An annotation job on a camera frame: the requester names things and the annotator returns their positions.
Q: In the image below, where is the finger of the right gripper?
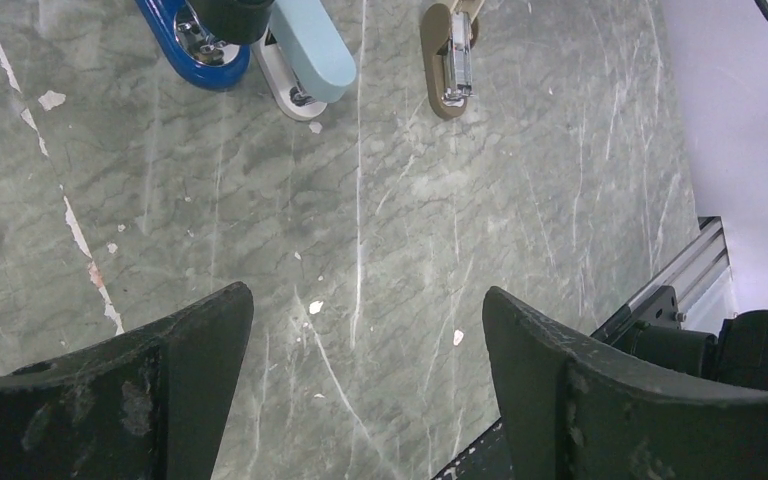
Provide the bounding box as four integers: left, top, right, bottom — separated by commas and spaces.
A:
187, 0, 274, 45

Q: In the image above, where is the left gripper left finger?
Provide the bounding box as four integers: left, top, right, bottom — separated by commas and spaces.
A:
0, 282, 254, 479

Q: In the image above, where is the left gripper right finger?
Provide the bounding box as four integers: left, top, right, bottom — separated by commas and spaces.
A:
482, 287, 768, 479

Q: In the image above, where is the blue stapler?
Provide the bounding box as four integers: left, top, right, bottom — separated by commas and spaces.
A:
136, 0, 250, 91

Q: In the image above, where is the light blue small case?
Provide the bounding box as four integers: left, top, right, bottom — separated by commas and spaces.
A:
252, 0, 357, 121

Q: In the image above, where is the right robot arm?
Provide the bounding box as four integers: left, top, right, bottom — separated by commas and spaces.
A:
177, 1, 719, 397

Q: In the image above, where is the aluminium rail frame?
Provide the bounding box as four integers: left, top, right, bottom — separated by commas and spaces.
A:
592, 217, 737, 343

